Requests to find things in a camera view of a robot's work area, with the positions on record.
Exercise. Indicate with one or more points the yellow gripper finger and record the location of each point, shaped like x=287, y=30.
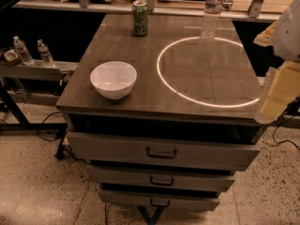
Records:
x=266, y=37
x=281, y=87

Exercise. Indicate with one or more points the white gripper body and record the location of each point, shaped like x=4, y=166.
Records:
x=289, y=37

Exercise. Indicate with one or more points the white ceramic bowl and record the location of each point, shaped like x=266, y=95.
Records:
x=114, y=80

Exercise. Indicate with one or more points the clear plastic water bottle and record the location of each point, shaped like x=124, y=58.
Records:
x=210, y=18

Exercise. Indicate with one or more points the small water bottle right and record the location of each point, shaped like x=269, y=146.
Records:
x=45, y=53

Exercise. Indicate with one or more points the small water bottle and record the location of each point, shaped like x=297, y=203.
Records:
x=45, y=53
x=23, y=51

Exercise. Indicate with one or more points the small water bottle left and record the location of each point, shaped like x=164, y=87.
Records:
x=23, y=51

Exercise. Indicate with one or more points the brown bowl on shelf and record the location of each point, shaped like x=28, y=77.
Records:
x=9, y=57

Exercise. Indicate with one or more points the top grey drawer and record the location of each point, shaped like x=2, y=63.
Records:
x=171, y=153

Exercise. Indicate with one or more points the grey drawer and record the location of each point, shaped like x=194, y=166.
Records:
x=160, y=179
x=171, y=153
x=158, y=200

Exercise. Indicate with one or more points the grey drawer cabinet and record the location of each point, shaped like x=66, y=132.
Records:
x=185, y=91

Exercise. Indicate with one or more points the green soda can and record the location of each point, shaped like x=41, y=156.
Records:
x=140, y=18

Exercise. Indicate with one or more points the middle grey drawer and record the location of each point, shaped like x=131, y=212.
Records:
x=160, y=179

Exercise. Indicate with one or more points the bottom grey drawer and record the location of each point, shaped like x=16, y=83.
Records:
x=158, y=200

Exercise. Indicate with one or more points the metal side shelf rail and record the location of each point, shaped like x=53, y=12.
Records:
x=39, y=71

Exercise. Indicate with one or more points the black metal stand frame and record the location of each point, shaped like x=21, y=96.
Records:
x=23, y=123

